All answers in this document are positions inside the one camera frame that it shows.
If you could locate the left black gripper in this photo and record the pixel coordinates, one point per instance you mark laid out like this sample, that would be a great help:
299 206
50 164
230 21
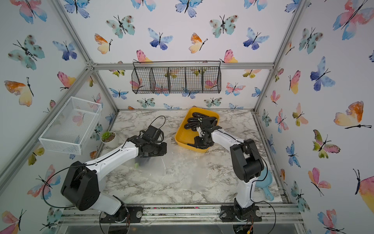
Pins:
164 150

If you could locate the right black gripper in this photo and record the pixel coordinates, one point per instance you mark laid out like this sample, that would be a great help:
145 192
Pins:
197 143

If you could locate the dark purple eggplant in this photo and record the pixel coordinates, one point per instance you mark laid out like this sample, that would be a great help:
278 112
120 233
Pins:
139 162

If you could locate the clear zip-top bag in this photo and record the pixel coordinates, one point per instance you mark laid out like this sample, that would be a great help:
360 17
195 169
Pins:
155 166

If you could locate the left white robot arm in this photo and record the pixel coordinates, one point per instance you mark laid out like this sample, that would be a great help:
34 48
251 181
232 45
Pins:
82 184

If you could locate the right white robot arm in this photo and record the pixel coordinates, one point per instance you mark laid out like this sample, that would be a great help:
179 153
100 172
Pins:
247 162

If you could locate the eggplant at tray back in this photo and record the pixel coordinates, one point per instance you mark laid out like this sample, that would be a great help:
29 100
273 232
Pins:
199 115

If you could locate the yellow plastic tray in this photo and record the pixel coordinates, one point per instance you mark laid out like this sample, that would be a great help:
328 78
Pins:
186 137

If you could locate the small white potted succulent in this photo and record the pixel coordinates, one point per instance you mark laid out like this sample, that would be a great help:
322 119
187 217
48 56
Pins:
109 139

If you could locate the light blue plastic scoop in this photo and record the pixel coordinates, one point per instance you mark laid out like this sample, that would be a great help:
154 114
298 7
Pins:
264 181

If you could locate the black wire wall basket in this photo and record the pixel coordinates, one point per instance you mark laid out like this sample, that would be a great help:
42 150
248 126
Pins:
177 77

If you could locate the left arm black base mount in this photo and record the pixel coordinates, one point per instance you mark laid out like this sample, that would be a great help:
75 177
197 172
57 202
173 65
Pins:
126 214

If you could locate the white mesh wall basket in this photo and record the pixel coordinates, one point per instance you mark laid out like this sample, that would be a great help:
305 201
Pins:
71 127

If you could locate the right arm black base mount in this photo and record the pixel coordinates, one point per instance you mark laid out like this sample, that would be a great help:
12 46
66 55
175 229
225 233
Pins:
235 213

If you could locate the aluminium front rail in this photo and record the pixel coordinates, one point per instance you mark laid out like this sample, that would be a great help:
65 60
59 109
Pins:
157 214

